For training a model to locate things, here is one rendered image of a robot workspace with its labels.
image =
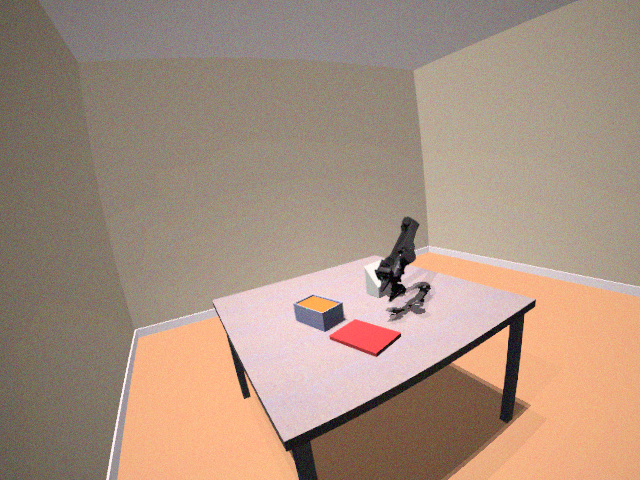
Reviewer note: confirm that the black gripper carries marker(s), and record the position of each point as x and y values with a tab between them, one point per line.
392	274

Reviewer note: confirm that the red rectangular lid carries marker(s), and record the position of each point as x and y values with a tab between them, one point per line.
366	337

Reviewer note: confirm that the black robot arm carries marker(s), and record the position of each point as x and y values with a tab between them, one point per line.
403	246

